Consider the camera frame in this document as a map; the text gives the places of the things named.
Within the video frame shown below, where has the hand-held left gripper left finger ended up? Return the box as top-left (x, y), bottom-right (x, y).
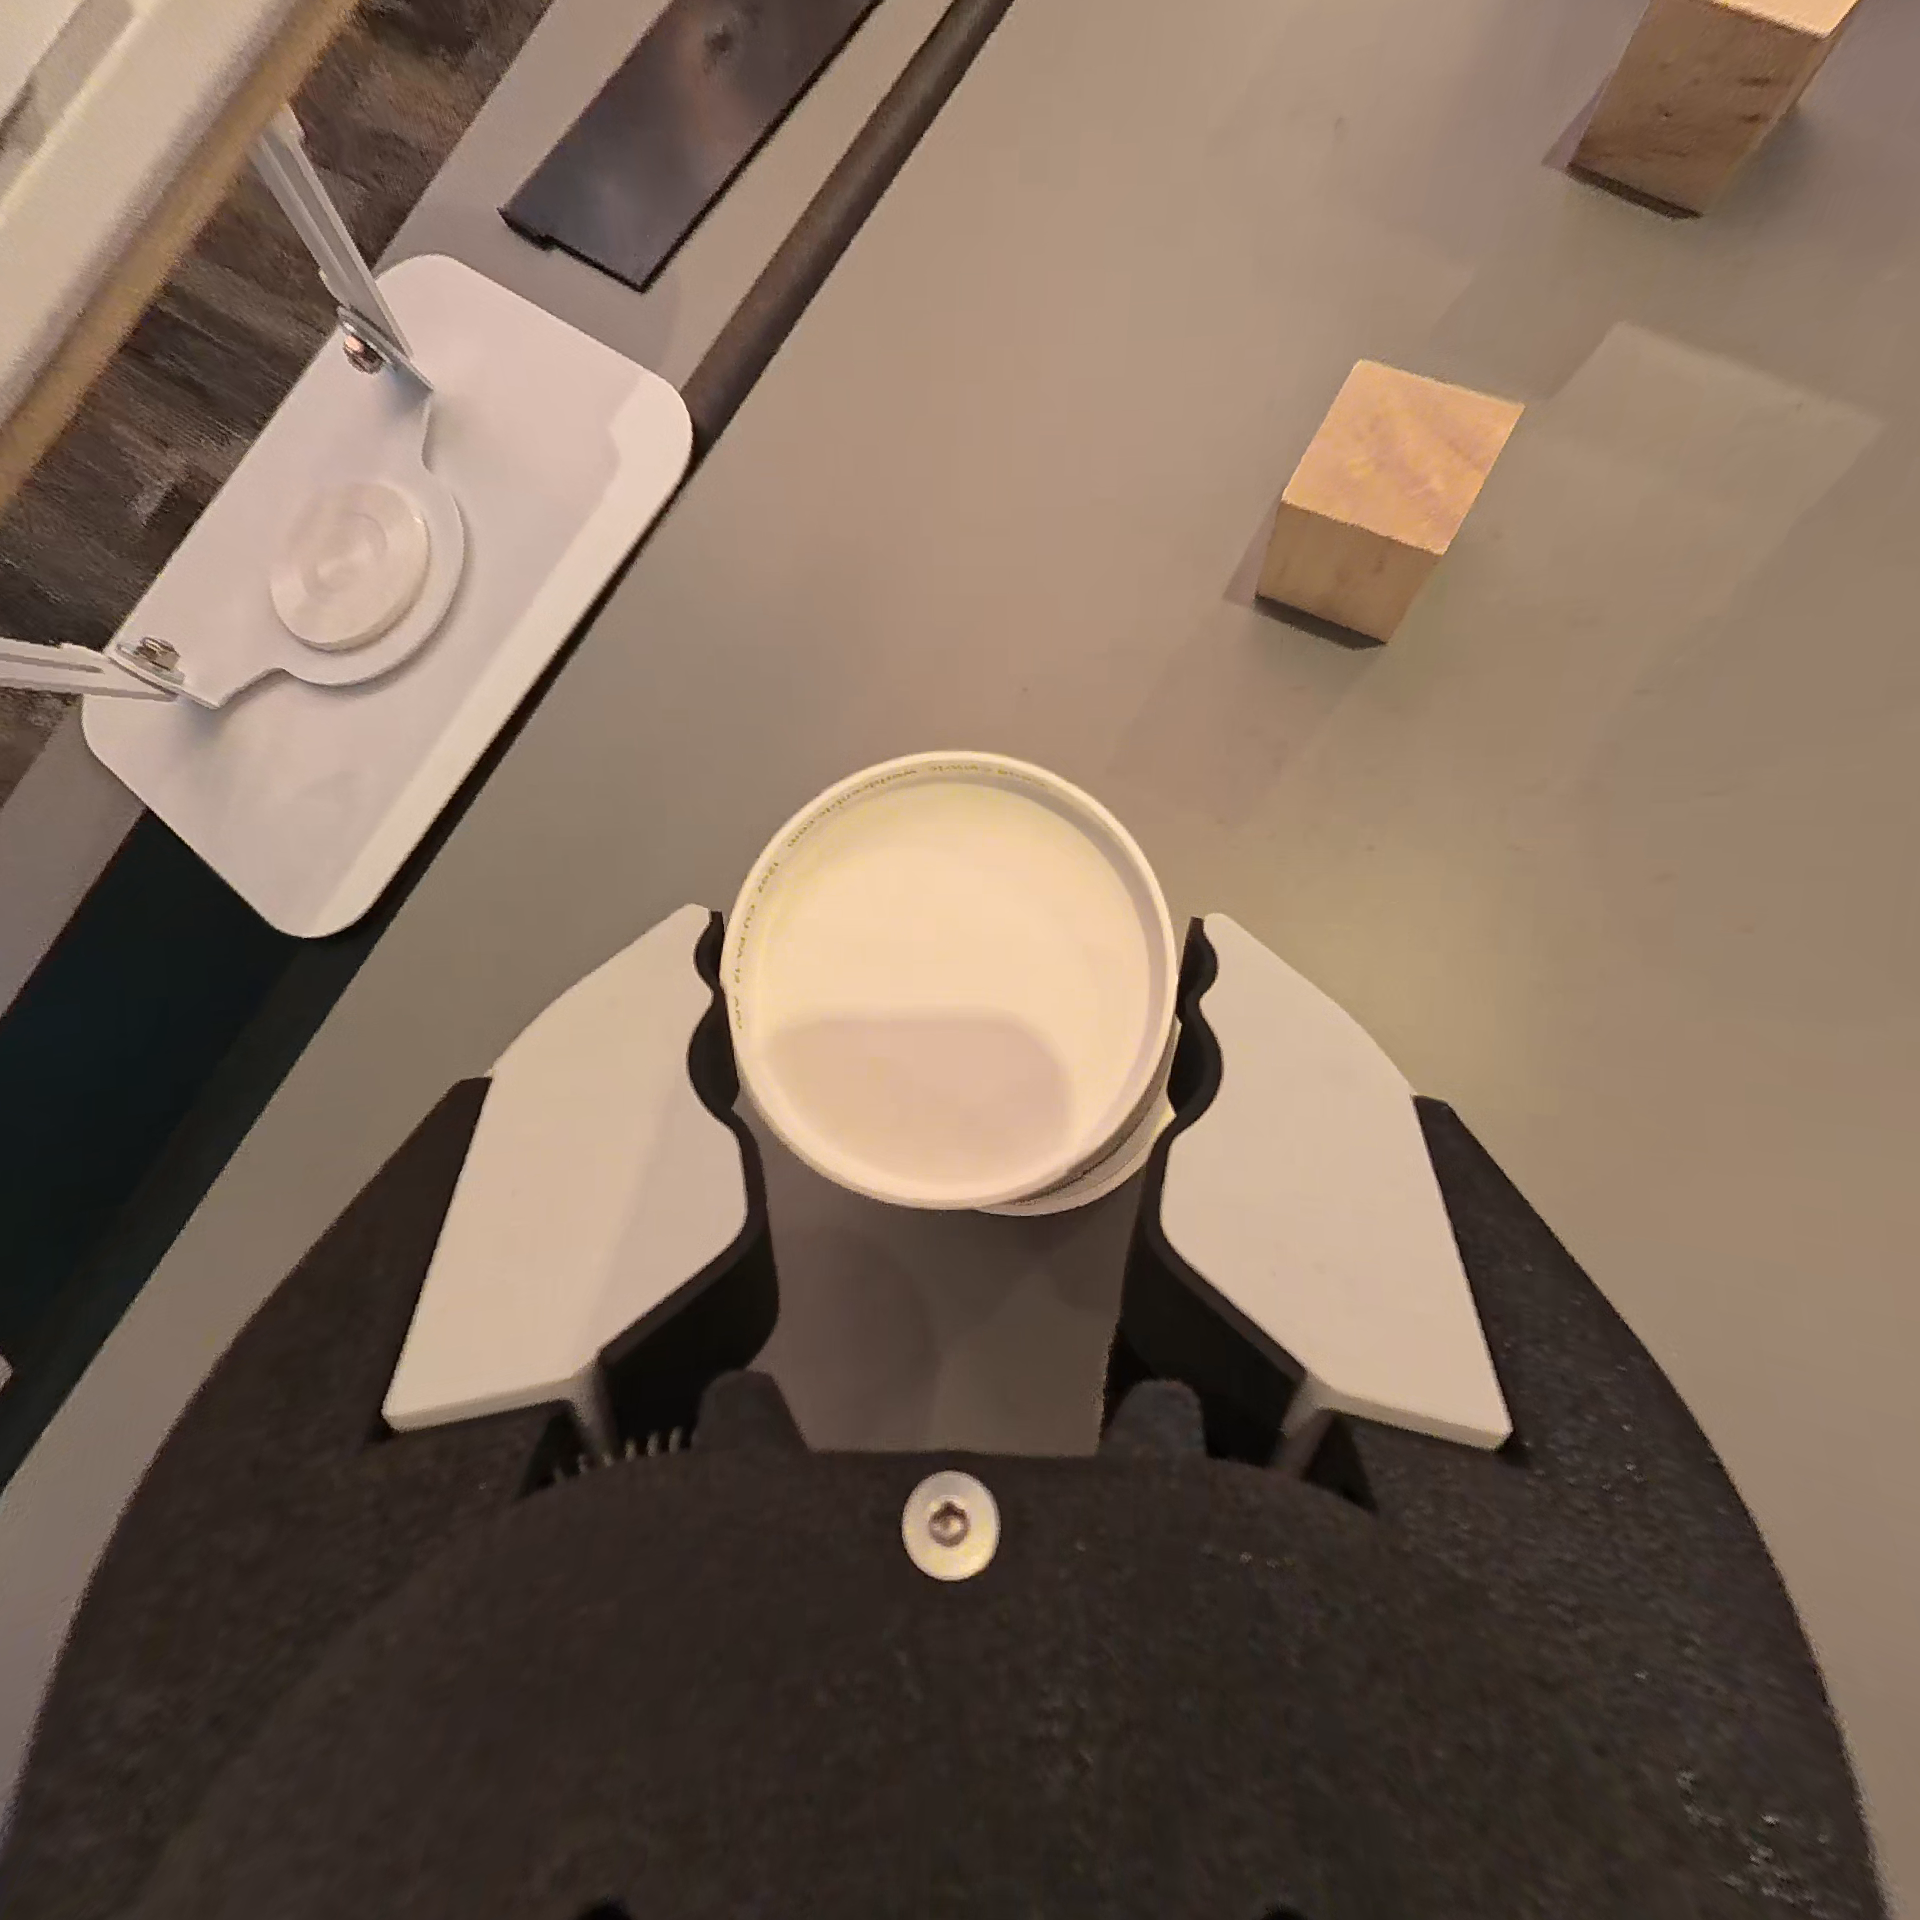
top-left (380, 900), bottom-right (780, 1453)

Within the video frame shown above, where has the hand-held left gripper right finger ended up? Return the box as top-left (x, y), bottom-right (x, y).
top-left (1140, 910), bottom-right (1514, 1474)

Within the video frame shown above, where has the white paper cup green band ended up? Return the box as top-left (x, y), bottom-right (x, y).
top-left (719, 749), bottom-right (1178, 1216)

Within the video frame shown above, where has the wooden cube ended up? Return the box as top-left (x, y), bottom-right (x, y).
top-left (1567, 0), bottom-right (1863, 222)
top-left (1257, 358), bottom-right (1526, 648)

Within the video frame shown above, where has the wooden clipboard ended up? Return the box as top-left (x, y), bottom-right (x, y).
top-left (0, 0), bottom-right (361, 505)

